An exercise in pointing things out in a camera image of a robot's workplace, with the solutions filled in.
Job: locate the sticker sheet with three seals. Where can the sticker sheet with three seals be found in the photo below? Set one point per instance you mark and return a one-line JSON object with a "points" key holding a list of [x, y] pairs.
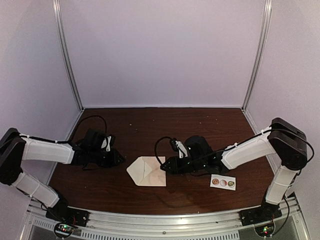
{"points": [[223, 182]]}

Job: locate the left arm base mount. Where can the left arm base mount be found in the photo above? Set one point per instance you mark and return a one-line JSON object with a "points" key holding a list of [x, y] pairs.
{"points": [[74, 217]]}

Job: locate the aluminium frame post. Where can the aluminium frame post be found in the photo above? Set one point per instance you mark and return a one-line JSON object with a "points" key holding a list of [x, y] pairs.
{"points": [[65, 53], [265, 26]]}

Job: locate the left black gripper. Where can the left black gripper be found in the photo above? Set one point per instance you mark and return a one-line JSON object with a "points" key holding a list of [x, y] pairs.
{"points": [[114, 160]]}

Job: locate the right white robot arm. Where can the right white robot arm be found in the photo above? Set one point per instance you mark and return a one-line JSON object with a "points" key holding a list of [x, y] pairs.
{"points": [[280, 138]]}

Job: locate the left circuit board with leds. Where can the left circuit board with leds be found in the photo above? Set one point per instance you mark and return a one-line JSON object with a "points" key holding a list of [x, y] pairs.
{"points": [[62, 230]]}

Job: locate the circuit board with leds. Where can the circuit board with leds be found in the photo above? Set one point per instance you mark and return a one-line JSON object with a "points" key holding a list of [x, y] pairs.
{"points": [[265, 230], [62, 230]]}

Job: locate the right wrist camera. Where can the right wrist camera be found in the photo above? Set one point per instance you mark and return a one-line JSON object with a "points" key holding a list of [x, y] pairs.
{"points": [[179, 147]]}

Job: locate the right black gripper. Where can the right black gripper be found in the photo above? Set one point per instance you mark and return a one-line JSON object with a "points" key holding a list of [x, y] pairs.
{"points": [[175, 167]]}

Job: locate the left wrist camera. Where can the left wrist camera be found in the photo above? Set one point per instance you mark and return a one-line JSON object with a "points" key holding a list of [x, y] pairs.
{"points": [[108, 142]]}

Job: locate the front aluminium rail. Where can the front aluminium rail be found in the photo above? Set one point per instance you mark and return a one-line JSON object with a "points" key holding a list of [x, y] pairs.
{"points": [[221, 225]]}

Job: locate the beige paper envelope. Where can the beige paper envelope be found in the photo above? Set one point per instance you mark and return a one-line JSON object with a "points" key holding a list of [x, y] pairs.
{"points": [[145, 172]]}

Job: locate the left aluminium frame post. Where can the left aluminium frame post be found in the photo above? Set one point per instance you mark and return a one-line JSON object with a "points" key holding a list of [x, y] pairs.
{"points": [[65, 53]]}

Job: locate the right aluminium frame post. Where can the right aluminium frame post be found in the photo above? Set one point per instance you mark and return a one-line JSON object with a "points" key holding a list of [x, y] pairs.
{"points": [[265, 26]]}

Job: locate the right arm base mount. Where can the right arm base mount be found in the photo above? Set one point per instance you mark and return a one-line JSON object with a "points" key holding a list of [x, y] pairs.
{"points": [[257, 215]]}

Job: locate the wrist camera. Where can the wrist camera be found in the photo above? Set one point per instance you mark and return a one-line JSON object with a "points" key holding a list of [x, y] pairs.
{"points": [[179, 147], [108, 142]]}

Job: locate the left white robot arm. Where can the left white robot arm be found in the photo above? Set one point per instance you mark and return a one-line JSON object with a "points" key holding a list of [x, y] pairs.
{"points": [[95, 148]]}

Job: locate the right circuit board with leds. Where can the right circuit board with leds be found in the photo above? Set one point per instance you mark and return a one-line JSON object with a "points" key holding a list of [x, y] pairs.
{"points": [[265, 230]]}

